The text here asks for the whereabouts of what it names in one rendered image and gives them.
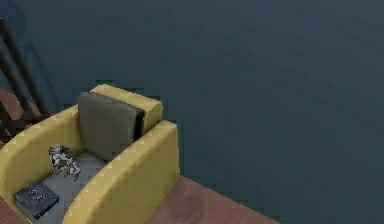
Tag white crumpled object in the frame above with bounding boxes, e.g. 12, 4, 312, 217
48, 144, 82, 182

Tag dark wooden chair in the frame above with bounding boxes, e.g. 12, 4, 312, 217
0, 18, 52, 145

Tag yellow armchair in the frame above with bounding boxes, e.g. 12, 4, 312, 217
0, 83, 181, 224

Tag grey back cushion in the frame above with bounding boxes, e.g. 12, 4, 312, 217
77, 91, 146, 162

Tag black book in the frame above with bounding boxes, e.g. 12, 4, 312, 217
12, 182, 60, 221

